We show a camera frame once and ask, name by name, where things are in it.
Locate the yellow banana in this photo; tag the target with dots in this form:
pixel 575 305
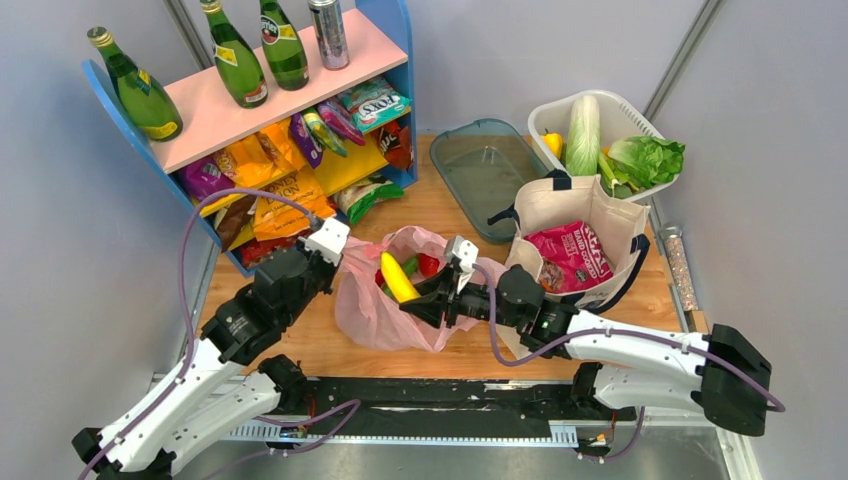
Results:
pixel 396 278

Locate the orange snack bag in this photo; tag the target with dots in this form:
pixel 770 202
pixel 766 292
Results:
pixel 258 158

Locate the green lettuce leaf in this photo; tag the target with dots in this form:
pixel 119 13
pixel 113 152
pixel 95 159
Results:
pixel 648 161

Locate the green glass bottle middle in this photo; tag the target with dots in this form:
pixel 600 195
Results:
pixel 236 63

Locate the colourful striped candy packet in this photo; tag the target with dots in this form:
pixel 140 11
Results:
pixel 322 133

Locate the yellow bell pepper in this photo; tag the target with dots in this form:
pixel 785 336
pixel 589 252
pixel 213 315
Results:
pixel 555 143

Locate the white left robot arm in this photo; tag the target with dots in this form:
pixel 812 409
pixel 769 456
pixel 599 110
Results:
pixel 172 424

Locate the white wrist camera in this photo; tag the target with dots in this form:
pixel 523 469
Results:
pixel 329 240
pixel 461 254

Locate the red dark snack bag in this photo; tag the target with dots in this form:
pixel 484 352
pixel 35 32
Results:
pixel 394 143

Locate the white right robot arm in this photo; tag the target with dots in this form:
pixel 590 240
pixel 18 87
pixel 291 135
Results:
pixel 720 375

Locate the red hand cooked chips bag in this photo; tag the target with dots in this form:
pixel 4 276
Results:
pixel 572 258

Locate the honey dijon chips bag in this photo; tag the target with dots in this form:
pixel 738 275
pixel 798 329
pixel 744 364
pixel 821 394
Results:
pixel 274 219

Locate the teal transparent plastic tray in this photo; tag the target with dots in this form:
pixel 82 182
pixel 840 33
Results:
pixel 484 164

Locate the green glass bottle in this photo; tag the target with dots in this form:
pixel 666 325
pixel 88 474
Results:
pixel 282 47
pixel 144 99
pixel 236 63

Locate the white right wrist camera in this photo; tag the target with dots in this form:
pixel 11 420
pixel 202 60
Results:
pixel 461 254

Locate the pink candy packet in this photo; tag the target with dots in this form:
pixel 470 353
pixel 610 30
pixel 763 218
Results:
pixel 339 120

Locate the green glass bottle left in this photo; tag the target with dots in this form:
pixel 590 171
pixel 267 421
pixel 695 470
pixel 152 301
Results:
pixel 144 99

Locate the green leafy vegetable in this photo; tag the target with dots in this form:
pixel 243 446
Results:
pixel 616 183

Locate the purple candy packet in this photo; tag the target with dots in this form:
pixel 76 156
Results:
pixel 309 147

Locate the white plastic basket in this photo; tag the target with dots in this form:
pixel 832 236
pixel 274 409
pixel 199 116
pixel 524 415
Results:
pixel 618 120

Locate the green white snack bag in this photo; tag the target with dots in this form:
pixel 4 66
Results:
pixel 357 200

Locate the teal foxs candy bag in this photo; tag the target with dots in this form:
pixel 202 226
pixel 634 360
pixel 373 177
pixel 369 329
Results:
pixel 373 102

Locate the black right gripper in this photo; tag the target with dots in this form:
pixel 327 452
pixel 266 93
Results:
pixel 438 296

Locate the purple snack bag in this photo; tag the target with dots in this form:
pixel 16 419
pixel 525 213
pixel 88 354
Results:
pixel 203 178

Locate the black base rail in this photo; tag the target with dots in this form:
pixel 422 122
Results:
pixel 453 408

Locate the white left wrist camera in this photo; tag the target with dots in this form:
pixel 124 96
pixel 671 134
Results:
pixel 329 240

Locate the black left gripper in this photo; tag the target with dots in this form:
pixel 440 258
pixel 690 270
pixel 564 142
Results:
pixel 332 269

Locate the red patterned snack bag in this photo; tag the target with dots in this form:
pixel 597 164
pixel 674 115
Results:
pixel 255 252

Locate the red pomegranate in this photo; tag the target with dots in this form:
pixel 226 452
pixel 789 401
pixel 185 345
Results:
pixel 428 266

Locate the green glass bottle right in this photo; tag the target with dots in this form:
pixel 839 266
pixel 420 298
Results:
pixel 282 47

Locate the napa cabbage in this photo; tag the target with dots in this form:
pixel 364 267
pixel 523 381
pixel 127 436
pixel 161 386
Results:
pixel 583 147

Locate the glass tube of beads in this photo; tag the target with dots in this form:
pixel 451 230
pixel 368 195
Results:
pixel 672 238

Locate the silver drink can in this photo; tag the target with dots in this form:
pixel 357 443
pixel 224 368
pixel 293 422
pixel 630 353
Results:
pixel 330 34

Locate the blue pink snack shelf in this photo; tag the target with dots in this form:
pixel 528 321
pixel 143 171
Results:
pixel 380 42

